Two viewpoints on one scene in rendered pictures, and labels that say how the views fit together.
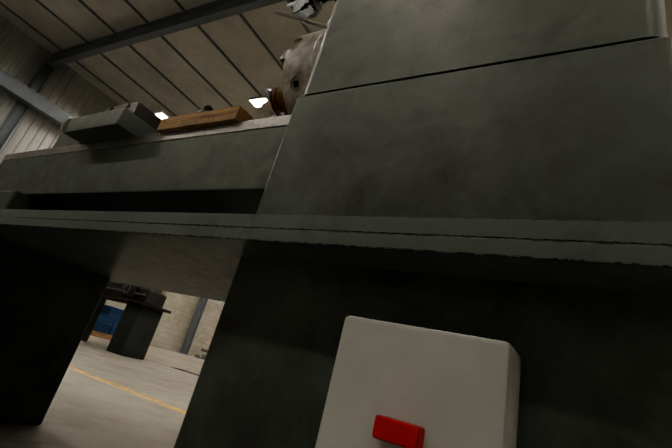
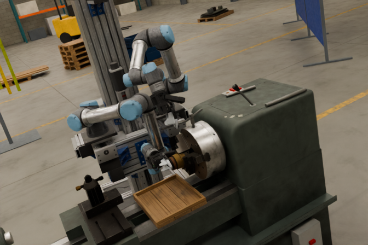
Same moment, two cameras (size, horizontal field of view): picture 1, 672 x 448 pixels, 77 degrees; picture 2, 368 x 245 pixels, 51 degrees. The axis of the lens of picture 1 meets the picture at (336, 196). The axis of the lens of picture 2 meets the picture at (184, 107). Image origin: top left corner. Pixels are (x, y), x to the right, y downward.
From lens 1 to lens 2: 2.48 m
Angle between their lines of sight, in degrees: 72
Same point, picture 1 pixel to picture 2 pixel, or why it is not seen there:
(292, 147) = (251, 206)
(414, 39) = (274, 158)
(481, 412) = (318, 231)
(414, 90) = (279, 175)
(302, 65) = (217, 165)
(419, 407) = (312, 237)
